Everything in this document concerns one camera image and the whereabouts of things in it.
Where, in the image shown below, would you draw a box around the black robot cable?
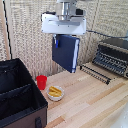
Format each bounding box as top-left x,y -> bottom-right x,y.
86,29 -> 128,38

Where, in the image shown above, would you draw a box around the black fabric storage box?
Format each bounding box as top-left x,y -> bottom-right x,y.
0,58 -> 49,128

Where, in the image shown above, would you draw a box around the beige woven folding screen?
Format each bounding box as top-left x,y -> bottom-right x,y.
0,0 -> 128,80

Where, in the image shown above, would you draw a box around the black wire oven rack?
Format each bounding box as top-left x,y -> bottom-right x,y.
79,64 -> 112,85

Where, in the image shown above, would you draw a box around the white bowl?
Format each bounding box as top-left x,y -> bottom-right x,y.
46,84 -> 65,102

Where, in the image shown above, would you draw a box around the black toaster oven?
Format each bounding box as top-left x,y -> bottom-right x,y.
91,37 -> 128,80

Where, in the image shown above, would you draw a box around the red plastic cup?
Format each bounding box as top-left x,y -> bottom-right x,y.
35,74 -> 48,91

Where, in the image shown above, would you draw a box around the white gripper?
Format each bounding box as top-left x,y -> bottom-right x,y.
41,12 -> 88,49

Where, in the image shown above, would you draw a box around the dark blue book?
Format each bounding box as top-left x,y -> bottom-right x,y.
51,34 -> 81,74

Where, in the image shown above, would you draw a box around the yellow food pieces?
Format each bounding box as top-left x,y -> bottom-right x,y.
48,85 -> 63,98

